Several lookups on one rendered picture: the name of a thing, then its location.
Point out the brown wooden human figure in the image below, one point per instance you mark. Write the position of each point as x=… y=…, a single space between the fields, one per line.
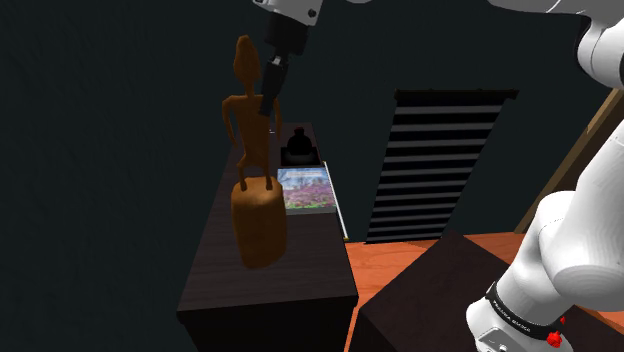
x=258 y=219

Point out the window with dark blinds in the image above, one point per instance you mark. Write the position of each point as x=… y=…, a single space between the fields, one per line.
x=429 y=166

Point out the small black figure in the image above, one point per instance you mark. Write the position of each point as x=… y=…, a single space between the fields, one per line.
x=299 y=146

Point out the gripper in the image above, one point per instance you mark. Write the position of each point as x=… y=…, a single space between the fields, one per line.
x=287 y=35

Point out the book with flower field cover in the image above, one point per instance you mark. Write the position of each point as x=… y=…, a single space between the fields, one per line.
x=307 y=191

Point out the dark wooden chest of drawers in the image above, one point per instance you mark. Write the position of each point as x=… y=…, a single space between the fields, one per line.
x=302 y=263

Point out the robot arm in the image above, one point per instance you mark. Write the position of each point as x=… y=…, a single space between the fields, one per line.
x=580 y=244

